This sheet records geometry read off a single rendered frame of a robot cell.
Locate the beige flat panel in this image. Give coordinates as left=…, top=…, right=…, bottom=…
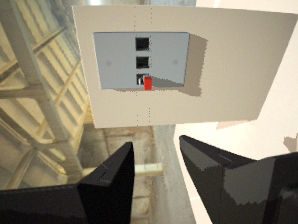
left=72, top=4, right=298, bottom=128

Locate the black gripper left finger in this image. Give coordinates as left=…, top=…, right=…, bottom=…
left=0, top=141, right=135, bottom=224

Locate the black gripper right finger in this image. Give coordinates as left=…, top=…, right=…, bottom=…
left=179, top=135, right=298, bottom=224

